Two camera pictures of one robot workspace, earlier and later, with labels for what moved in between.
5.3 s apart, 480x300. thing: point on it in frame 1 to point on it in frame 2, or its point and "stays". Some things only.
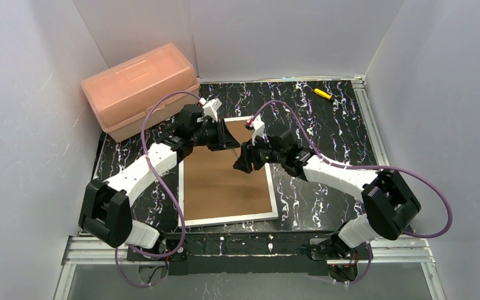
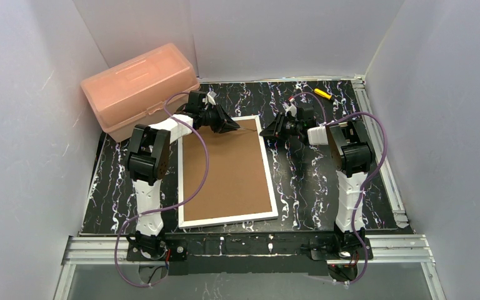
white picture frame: [211, 190] stays
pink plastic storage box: [121, 97] stays
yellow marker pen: [317, 90] stays
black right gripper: [255, 155] to [280, 126]
